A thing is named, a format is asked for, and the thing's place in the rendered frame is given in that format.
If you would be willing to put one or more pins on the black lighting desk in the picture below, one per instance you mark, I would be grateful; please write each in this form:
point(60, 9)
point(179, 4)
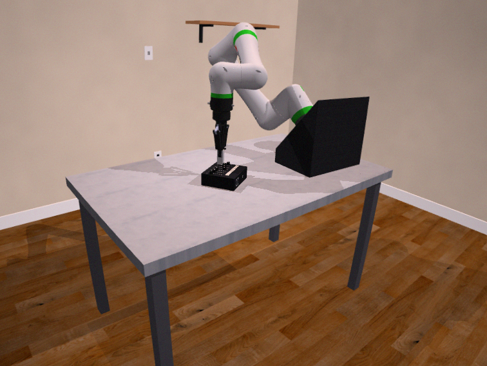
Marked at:
point(227, 176)

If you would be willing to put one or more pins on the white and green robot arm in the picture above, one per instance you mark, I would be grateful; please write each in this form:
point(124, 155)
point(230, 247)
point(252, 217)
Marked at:
point(226, 75)

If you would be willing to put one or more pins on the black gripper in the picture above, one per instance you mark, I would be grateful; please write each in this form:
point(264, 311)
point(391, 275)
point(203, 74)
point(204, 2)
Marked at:
point(220, 133)

